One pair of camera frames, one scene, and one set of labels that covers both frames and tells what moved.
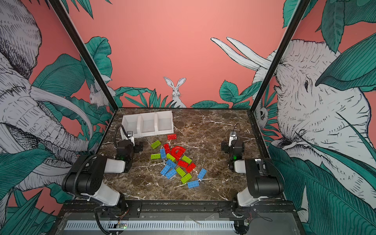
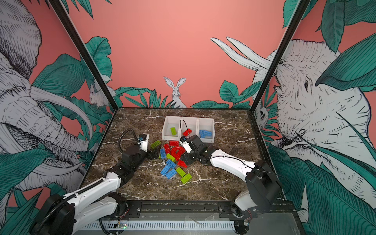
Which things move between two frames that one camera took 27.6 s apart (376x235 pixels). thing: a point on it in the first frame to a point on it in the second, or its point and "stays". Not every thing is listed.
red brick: [190, 167] to [187, 132]
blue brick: [165, 169] stays
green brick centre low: [180, 172] stays
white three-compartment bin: [149, 124] to [174, 127]
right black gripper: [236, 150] to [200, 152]
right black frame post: [293, 23] stays
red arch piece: [177, 152] stays
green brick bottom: [186, 178] stays
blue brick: [202, 173] to [203, 133]
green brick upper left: [155, 144] stays
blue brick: [170, 173] stays
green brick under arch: [169, 156] stays
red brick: [172, 136] to [173, 143]
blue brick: [163, 153] stays
